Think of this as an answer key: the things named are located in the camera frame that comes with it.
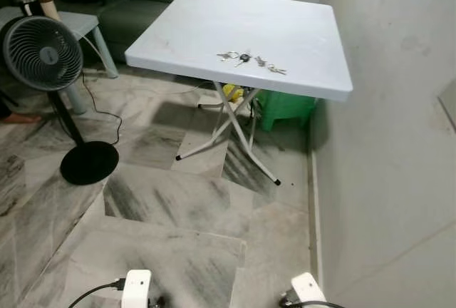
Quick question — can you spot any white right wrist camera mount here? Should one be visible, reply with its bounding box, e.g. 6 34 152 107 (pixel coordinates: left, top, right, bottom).
290 272 329 308

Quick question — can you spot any person's bare foot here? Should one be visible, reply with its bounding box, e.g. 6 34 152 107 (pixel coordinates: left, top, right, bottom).
0 111 42 125

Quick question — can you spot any yellow plastic item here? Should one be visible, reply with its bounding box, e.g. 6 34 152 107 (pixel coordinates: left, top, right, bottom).
222 83 244 103

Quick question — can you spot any black fan power cable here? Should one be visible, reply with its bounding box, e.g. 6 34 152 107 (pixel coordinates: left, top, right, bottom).
80 73 123 146

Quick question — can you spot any silver key bunch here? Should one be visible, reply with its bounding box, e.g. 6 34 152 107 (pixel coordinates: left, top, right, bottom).
254 56 288 76

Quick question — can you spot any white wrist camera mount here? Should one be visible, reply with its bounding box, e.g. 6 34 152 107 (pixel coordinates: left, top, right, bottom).
290 272 329 308
120 269 152 308

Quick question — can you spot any beige bottle with red cap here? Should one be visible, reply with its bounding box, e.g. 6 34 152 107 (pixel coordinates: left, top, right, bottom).
40 0 63 22

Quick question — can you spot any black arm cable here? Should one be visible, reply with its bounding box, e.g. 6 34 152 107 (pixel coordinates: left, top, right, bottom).
68 278 127 308
279 290 347 308

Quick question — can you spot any grey side table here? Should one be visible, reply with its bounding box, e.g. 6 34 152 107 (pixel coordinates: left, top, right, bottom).
0 7 119 115

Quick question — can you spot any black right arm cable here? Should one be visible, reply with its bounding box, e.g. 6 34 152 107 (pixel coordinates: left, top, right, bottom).
279 290 347 308

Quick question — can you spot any key bunch with black fob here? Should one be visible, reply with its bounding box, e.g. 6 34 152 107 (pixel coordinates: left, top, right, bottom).
217 50 252 66

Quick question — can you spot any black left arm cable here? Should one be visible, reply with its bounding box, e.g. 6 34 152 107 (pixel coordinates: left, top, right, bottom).
68 278 127 308

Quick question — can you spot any black and white container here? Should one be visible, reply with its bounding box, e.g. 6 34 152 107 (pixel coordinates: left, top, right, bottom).
17 0 38 18

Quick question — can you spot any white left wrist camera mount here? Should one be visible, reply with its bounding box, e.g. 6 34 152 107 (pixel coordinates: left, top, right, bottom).
120 269 152 308

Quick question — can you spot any white folding table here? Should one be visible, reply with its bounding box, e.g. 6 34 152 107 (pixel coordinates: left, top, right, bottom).
125 0 353 185

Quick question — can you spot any black standing fan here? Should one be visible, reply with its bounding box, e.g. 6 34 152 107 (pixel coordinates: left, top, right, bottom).
1 16 120 186

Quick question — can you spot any green plastic stool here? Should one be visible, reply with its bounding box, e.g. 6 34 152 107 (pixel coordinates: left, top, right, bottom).
255 90 318 133

